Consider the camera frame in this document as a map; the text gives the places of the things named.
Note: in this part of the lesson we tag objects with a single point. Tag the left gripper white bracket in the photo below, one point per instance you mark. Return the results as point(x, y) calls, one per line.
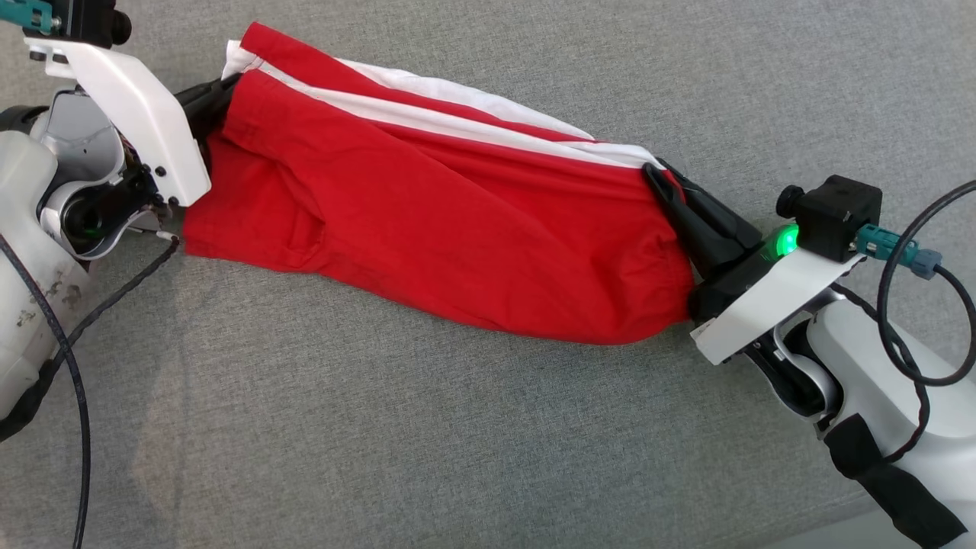
point(130, 107)

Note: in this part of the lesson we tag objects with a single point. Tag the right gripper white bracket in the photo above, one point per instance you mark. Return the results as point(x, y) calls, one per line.
point(770, 297)

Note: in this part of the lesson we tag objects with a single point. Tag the red shorts white stripes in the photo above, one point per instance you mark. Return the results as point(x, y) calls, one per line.
point(427, 213)

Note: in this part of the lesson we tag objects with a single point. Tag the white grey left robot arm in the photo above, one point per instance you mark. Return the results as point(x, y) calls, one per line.
point(23, 267)

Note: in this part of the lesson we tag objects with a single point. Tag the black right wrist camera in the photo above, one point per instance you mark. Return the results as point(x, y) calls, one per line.
point(835, 213)

